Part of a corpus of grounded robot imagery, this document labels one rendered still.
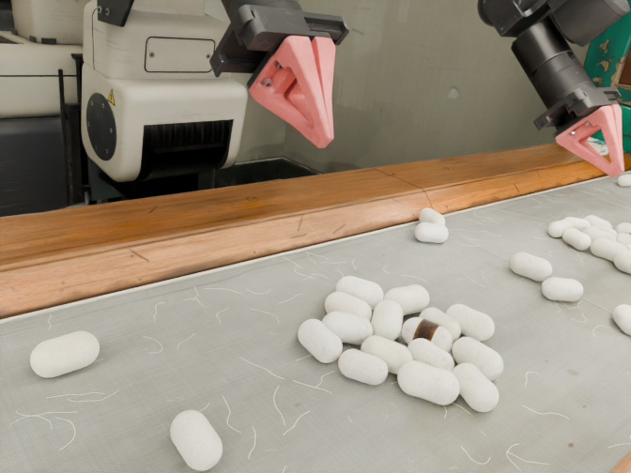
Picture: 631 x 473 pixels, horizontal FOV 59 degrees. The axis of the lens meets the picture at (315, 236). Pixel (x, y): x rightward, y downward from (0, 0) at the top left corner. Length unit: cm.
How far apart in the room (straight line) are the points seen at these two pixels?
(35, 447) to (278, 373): 14
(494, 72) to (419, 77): 34
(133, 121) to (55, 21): 35
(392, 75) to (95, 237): 218
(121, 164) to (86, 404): 61
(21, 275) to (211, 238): 15
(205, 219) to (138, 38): 45
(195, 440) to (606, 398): 26
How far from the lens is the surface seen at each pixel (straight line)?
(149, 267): 45
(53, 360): 34
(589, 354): 46
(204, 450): 28
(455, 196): 70
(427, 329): 39
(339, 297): 40
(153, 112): 89
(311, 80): 43
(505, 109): 226
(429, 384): 35
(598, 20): 74
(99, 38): 92
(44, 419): 33
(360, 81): 267
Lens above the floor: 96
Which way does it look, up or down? 23 degrees down
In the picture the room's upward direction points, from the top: 8 degrees clockwise
